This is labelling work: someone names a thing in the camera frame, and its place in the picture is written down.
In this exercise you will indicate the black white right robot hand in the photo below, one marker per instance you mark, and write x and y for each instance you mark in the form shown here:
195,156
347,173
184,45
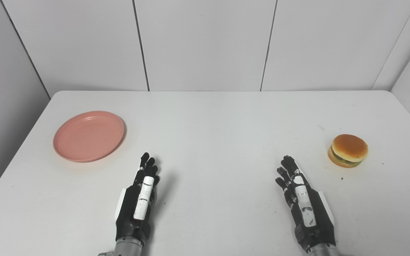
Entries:
315,220

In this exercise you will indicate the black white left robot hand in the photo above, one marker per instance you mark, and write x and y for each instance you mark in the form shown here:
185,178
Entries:
131,209

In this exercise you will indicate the toy hamburger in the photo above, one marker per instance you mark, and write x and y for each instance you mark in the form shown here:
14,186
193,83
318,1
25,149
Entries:
348,148

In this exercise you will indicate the pink round plate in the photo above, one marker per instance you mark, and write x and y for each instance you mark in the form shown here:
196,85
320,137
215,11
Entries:
88,136

